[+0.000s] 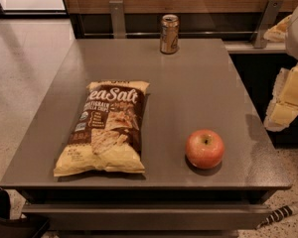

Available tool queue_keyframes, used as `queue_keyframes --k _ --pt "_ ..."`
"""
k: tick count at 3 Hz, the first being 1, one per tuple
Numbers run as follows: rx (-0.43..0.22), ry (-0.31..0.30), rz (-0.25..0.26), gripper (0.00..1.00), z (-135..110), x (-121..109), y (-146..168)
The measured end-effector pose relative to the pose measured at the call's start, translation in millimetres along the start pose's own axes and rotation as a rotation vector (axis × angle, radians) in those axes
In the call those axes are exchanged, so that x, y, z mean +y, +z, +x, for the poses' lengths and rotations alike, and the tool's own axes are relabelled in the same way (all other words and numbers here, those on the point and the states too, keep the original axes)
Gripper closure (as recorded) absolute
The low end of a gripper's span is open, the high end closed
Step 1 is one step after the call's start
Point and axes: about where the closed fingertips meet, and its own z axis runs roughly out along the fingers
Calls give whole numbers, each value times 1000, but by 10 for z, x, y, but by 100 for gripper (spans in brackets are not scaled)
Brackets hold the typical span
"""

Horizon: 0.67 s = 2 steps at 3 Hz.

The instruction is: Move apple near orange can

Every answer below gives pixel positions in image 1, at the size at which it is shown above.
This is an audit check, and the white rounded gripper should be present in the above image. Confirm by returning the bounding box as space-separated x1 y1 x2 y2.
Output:
263 6 298 132

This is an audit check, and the red yellow apple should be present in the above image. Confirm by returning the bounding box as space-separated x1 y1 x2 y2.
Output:
186 129 224 170

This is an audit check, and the orange soda can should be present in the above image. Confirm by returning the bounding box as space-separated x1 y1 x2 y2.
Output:
160 14 180 55

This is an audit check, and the sea salt chips bag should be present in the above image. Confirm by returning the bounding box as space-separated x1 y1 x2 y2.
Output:
54 80 149 177

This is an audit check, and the grey metal bracket right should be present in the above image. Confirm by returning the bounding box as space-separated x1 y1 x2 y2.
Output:
250 0 284 49

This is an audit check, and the grey metal bracket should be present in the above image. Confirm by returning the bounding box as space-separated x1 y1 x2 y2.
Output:
109 0 126 39
250 0 284 49

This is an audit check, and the black white striped cable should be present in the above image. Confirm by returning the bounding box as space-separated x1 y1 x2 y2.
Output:
256 198 298 230

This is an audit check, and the grey metal bracket left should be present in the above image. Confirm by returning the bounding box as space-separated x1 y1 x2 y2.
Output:
109 0 126 39

